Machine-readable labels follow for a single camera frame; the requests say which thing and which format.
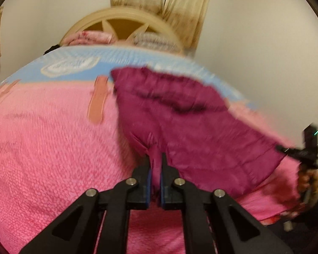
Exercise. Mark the cream arched wooden headboard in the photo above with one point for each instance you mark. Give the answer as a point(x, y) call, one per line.
point(123, 22)

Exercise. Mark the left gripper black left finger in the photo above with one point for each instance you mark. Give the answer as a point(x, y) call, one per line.
point(109, 233)

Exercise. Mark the pink floral folded blanket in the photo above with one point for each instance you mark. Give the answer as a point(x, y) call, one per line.
point(89, 37)

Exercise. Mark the blue pink jeans blanket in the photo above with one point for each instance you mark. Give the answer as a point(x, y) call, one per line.
point(60, 135)

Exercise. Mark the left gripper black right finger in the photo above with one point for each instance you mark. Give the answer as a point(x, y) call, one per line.
point(202, 229)

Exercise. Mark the magenta puffer jacket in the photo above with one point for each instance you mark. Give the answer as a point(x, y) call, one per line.
point(176, 117)

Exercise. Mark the striped grey pillow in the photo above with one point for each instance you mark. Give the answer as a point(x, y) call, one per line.
point(156, 42)

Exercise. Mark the black item beside bed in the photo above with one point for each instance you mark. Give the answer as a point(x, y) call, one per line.
point(52, 48)

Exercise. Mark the right hand holding gripper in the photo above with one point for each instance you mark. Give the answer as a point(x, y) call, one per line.
point(308, 186)

